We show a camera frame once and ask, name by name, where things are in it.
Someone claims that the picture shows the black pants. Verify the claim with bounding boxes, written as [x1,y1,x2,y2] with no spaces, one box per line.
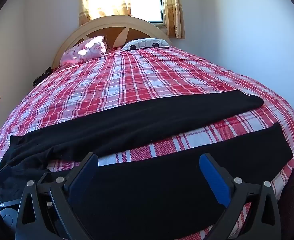
[0,90,294,240]

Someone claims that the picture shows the white black patterned pillow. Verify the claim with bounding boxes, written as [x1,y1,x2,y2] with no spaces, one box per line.
[121,38,171,52]

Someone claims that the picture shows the cream wooden headboard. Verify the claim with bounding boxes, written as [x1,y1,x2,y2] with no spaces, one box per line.
[51,15,173,68]

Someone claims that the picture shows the dark cloth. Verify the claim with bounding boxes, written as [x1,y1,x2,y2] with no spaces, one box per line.
[33,67,53,87]

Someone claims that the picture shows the window behind headboard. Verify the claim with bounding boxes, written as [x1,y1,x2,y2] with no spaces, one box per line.
[87,0,167,27]

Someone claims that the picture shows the red plaid blanket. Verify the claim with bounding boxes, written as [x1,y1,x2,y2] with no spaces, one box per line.
[0,45,294,240]

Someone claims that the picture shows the pink pillow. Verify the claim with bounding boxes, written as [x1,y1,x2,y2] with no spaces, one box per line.
[59,36,107,66]

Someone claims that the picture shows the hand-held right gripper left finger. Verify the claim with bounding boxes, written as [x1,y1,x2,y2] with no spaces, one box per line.
[15,152,99,240]

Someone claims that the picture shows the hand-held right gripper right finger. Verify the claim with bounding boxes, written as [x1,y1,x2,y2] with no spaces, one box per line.
[199,152,282,240]

